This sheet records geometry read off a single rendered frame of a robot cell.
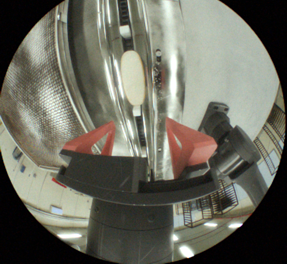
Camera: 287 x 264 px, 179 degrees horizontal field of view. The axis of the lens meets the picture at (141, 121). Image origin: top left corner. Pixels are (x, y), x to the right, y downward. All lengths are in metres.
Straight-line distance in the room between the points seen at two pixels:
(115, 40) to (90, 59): 0.08
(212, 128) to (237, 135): 0.09
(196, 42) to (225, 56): 0.09
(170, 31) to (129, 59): 0.08
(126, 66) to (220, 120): 0.24
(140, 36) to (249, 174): 0.32
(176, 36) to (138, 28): 0.06
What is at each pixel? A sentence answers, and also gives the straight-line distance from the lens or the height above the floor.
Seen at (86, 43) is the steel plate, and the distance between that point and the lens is 0.23.
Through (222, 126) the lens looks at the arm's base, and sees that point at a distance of 0.26.
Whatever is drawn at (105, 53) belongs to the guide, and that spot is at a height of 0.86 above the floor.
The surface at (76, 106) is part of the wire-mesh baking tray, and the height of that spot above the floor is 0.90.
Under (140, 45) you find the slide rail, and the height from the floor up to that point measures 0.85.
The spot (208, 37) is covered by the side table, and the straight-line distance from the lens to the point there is 0.25.
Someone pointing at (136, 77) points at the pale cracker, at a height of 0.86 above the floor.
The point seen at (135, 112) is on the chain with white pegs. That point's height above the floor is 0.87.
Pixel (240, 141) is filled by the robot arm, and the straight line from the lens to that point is 0.20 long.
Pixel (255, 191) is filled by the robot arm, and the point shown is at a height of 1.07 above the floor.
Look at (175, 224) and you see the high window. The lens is 7.38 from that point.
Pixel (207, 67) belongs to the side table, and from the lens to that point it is 0.24.
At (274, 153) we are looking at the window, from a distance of 4.67.
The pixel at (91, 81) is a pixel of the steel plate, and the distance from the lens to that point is 0.22.
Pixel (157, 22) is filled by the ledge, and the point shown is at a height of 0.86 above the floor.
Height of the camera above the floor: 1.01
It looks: 53 degrees down
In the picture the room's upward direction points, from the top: 179 degrees counter-clockwise
